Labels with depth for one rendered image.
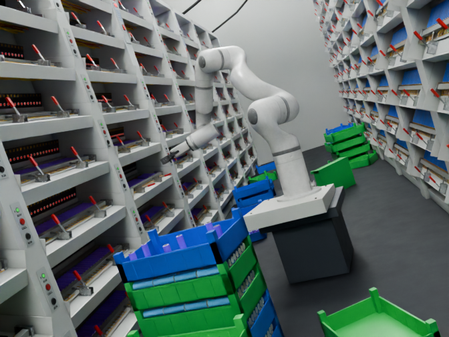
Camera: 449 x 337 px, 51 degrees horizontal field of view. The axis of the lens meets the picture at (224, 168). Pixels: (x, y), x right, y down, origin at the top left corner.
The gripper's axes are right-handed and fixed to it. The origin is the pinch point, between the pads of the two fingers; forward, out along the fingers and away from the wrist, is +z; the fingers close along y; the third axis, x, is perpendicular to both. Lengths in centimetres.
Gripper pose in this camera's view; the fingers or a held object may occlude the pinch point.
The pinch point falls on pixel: (166, 160)
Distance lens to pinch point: 248.1
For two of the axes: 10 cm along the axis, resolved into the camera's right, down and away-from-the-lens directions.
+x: 5.2, 8.5, 0.0
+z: -8.4, 5.2, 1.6
